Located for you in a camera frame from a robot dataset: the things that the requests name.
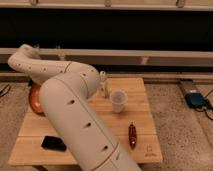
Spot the orange ceramic bowl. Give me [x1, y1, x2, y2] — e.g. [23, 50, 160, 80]
[29, 83, 43, 115]

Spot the black smartphone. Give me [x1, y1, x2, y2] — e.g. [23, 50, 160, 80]
[41, 136, 67, 151]

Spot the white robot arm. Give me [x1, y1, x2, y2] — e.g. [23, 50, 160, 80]
[8, 44, 141, 171]

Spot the translucent plastic cup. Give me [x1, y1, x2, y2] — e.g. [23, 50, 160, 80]
[110, 90, 128, 113]

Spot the wooden slat table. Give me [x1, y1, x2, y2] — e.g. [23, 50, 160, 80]
[8, 78, 163, 166]

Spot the red brown pocket knife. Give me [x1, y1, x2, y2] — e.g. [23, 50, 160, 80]
[128, 123, 137, 149]

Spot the blue box on floor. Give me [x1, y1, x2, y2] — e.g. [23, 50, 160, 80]
[185, 93, 206, 108]

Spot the black cable left floor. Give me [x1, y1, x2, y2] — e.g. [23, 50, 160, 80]
[0, 83, 12, 99]

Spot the black cable on floor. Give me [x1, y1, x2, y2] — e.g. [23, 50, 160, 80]
[194, 88, 213, 122]

